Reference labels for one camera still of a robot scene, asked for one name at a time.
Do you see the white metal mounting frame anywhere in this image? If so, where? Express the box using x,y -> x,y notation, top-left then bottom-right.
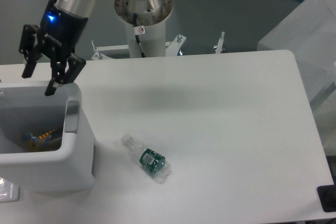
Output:
90,31 -> 226,60

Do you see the white translucent side table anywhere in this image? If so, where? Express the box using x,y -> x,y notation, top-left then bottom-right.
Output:
257,0 -> 335,156

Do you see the crushed clear plastic bottle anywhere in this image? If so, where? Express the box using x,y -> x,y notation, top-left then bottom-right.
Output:
121,134 -> 171,184

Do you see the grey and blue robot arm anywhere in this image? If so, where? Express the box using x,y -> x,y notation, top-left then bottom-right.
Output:
18,0 -> 97,96

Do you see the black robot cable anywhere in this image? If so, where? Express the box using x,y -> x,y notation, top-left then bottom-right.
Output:
132,13 -> 146,58

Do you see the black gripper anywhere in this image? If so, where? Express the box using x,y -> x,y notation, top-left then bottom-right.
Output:
18,7 -> 88,96

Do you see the black device at table edge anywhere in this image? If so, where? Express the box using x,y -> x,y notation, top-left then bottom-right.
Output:
317,185 -> 335,212

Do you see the clear plastic bag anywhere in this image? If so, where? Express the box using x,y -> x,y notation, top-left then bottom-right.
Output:
0,177 -> 20,203

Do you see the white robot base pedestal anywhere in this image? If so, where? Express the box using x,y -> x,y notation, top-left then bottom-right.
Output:
114,0 -> 173,58

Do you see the white trash can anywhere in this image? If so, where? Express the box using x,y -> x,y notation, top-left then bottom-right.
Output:
1,81 -> 96,192

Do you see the blue snack wrapper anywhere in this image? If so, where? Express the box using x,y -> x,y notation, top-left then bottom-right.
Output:
21,126 -> 63,150

